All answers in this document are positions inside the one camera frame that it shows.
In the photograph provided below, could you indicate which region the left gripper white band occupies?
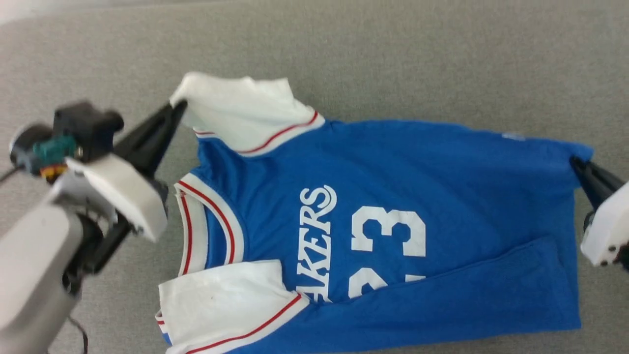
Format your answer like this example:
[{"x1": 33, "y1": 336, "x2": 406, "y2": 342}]
[{"x1": 48, "y1": 99, "x2": 189, "y2": 243}]

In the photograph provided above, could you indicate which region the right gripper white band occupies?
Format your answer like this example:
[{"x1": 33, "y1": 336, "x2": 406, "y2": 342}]
[{"x1": 569, "y1": 155, "x2": 629, "y2": 272}]

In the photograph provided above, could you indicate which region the blue white basketball jersey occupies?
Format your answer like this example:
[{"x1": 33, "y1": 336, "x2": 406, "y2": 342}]
[{"x1": 155, "y1": 71, "x2": 596, "y2": 354}]

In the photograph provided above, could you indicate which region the grey fabric sofa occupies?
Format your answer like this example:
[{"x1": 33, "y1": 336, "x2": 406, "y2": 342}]
[{"x1": 0, "y1": 0, "x2": 629, "y2": 354}]

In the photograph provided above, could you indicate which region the thin black cable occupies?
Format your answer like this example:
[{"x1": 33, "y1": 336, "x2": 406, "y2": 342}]
[{"x1": 68, "y1": 316, "x2": 90, "y2": 354}]

